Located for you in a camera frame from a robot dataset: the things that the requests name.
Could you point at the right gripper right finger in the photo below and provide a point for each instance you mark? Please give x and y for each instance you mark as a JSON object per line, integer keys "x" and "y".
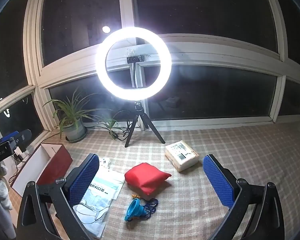
{"x": 266, "y": 221}

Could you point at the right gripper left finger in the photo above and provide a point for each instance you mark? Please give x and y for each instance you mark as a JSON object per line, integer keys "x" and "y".
{"x": 34, "y": 218}

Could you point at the face mask pack bag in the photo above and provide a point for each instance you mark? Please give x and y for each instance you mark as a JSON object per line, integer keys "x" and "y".
{"x": 93, "y": 209}

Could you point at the orange tissue pack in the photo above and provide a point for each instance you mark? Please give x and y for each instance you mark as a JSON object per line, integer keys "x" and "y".
{"x": 181, "y": 155}

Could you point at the blue corded orange earplugs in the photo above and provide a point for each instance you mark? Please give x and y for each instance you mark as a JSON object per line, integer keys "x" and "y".
{"x": 150, "y": 206}

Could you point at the red cloth pouch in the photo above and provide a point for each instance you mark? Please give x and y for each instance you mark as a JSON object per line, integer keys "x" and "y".
{"x": 146, "y": 178}

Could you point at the blue silicone funnel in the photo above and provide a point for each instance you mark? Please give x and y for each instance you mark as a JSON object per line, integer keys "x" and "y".
{"x": 135, "y": 209}

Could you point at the red cardboard box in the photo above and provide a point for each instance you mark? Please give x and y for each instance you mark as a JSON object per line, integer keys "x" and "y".
{"x": 48, "y": 163}

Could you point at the large potted spider plant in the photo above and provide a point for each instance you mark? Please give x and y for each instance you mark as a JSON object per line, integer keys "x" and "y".
{"x": 72, "y": 111}

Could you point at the small spider plant offshoot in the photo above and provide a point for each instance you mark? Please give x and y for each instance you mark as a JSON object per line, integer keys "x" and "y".
{"x": 110, "y": 124}

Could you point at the black tripod stand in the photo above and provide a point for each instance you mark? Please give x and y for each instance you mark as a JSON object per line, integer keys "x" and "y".
{"x": 139, "y": 110}

